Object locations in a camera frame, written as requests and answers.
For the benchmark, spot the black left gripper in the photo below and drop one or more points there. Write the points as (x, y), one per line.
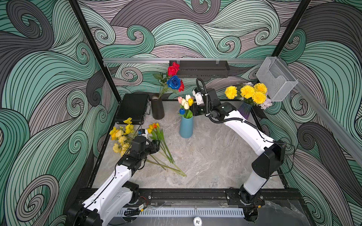
(152, 146)

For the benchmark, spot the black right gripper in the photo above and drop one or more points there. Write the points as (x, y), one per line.
(194, 107)

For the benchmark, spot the yellow ranunculus stem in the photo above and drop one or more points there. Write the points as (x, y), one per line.
(128, 127)

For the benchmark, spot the pale yellow blossom spray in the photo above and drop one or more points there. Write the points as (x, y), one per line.
(118, 138)

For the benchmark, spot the yellow flower bunch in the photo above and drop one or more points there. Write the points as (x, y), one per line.
(169, 166)

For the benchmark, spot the teal ceramic vase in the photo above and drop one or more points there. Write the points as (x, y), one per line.
(186, 127)

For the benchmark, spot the black cylindrical vase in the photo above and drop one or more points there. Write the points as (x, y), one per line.
(157, 107)

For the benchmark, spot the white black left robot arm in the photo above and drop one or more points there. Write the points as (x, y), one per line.
(117, 191)

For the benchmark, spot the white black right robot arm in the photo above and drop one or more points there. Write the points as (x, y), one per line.
(270, 153)

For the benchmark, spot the purple glass vase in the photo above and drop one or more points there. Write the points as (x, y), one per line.
(245, 110)

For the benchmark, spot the yellow tulip bouquet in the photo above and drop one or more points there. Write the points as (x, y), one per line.
(185, 106)

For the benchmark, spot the black hanging tray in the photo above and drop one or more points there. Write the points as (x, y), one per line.
(202, 68)

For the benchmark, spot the blue rose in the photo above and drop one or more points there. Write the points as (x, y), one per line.
(174, 82)

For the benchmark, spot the black ribbed hard case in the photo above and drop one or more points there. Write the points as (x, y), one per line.
(133, 106)

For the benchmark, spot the yellow carnation bouquet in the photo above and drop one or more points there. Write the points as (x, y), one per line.
(253, 95)

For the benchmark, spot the red rose stem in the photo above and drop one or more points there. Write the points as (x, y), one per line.
(173, 69)

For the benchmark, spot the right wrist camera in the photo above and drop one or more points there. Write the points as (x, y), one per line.
(198, 97)

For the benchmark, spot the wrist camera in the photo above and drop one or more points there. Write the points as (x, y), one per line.
(143, 132)
(198, 97)

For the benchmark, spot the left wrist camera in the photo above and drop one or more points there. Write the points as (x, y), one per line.
(143, 132)

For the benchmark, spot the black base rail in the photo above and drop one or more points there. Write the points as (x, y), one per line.
(230, 196)

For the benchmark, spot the clear acrylic wall box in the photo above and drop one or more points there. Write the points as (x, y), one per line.
(275, 74)

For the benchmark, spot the white slotted cable duct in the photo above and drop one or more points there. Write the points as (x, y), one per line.
(193, 212)

